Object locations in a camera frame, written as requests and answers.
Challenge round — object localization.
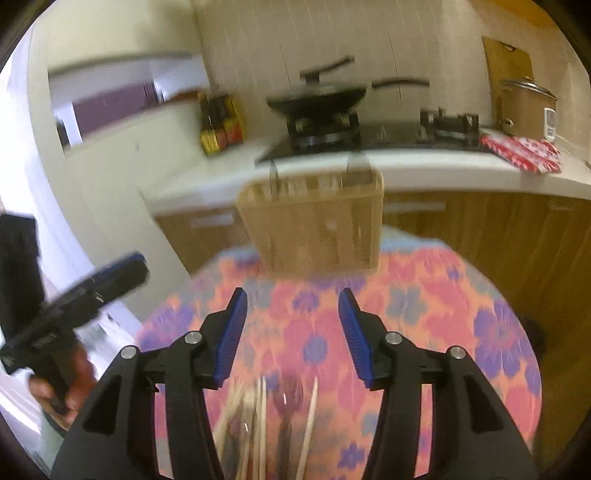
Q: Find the translucent spoon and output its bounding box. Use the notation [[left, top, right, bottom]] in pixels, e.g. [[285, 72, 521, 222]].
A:
[[272, 375, 305, 480]]

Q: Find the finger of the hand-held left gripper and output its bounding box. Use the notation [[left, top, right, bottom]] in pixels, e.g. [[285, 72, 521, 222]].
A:
[[60, 251, 151, 319]]

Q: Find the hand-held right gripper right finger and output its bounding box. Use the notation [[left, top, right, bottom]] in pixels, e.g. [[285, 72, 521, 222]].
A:
[[338, 287, 539, 480]]

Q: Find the dark sauce bottle yellow label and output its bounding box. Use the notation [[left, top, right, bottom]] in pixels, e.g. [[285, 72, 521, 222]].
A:
[[198, 92, 222, 157]]

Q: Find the brown rice cooker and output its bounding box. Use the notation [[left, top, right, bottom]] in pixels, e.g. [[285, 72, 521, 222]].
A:
[[496, 78, 559, 139]]

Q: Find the wooden cutting board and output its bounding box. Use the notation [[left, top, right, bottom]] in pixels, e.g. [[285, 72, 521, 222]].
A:
[[481, 36, 534, 125]]

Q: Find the beige plastic utensil basket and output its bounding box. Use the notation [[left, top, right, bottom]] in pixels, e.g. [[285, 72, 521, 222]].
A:
[[235, 173, 386, 275]]

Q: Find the bundle of wooden chopsticks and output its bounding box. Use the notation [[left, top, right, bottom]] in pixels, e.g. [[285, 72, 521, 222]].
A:
[[215, 376, 320, 480]]

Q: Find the floral tablecloth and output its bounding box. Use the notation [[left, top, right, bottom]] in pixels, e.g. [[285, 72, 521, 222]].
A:
[[136, 228, 543, 480]]

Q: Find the black wok lid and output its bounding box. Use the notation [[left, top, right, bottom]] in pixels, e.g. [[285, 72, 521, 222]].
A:
[[277, 56, 365, 100]]

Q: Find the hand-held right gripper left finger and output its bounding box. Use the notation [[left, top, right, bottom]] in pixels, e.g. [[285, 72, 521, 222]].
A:
[[53, 287, 250, 480]]

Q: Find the red patterned cloth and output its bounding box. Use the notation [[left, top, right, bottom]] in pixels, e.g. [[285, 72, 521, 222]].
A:
[[479, 131, 561, 175]]

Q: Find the person's left hand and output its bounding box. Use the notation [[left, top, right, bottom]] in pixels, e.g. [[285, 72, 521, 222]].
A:
[[30, 346, 100, 428]]

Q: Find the black gas stove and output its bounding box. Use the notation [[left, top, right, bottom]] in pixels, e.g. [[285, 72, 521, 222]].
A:
[[256, 108, 490, 164]]

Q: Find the black wok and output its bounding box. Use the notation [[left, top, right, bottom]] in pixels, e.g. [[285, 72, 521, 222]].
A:
[[267, 78, 430, 121]]

